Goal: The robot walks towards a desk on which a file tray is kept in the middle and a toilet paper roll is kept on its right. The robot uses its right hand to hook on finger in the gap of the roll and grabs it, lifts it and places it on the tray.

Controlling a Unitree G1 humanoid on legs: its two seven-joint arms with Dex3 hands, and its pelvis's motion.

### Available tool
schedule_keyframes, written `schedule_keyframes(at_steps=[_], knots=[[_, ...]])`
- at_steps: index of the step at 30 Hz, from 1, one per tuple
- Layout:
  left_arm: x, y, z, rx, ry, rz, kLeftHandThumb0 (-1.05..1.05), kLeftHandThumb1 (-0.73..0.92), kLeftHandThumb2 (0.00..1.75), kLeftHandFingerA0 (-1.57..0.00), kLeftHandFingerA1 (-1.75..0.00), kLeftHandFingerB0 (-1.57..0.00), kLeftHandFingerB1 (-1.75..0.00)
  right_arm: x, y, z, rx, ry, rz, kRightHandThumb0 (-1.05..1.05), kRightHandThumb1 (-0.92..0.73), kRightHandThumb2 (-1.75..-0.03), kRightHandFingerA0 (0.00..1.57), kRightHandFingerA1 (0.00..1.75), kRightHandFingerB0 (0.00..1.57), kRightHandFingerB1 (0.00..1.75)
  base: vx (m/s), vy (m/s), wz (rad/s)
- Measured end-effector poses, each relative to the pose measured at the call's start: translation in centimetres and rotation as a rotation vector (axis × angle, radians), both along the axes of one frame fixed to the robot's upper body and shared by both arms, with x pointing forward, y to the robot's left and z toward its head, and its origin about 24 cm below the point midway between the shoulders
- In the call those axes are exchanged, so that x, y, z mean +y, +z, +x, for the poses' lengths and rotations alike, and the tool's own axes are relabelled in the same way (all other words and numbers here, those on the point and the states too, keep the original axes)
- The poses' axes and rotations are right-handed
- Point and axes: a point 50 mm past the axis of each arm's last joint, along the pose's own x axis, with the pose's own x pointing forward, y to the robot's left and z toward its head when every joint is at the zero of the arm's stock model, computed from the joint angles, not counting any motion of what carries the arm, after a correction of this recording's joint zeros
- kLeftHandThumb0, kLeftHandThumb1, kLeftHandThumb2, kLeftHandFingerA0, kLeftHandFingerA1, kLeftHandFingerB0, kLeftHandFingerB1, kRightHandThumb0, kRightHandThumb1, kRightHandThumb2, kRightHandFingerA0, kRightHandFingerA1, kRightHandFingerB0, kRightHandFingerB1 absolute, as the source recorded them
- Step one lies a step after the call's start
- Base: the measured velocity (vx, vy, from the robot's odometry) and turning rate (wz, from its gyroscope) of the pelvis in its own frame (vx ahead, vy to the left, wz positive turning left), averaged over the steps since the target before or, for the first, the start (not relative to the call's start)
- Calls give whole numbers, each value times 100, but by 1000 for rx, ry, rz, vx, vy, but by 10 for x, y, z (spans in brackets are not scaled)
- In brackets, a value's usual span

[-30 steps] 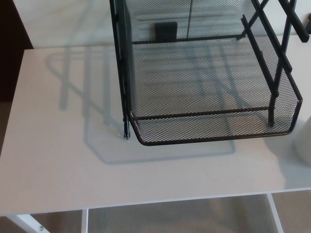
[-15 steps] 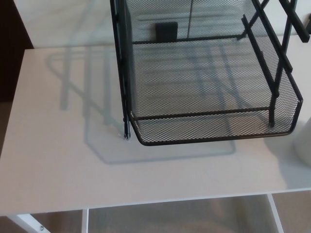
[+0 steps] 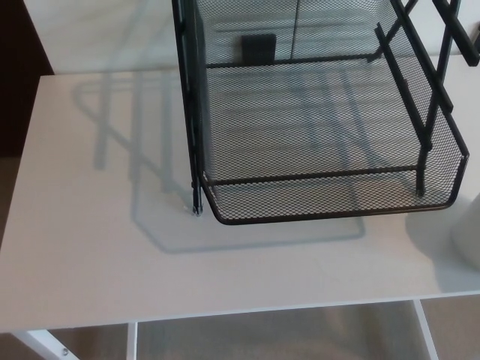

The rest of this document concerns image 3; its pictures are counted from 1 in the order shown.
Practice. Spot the white toilet paper roll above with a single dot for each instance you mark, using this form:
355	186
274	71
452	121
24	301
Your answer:
468	240

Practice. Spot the white metal desk leg frame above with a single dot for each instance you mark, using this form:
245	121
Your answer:
425	330
41	343

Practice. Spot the dark brown panel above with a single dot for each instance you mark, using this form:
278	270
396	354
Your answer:
18	75

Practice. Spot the black mesh file tray rack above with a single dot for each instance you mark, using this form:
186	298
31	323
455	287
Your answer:
318	210

